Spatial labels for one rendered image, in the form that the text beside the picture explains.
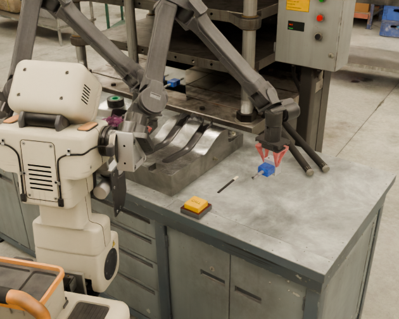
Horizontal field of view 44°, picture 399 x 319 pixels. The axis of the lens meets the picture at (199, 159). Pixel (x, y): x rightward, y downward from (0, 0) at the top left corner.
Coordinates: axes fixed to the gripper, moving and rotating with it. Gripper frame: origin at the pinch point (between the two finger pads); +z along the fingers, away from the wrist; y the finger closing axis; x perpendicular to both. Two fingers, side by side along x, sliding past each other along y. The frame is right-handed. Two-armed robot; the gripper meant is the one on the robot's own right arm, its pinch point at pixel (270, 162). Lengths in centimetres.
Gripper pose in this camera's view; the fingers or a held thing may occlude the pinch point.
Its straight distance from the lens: 173.1
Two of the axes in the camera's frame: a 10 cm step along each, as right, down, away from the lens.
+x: -6.8, 3.7, -6.3
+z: 0.2, 8.7, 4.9
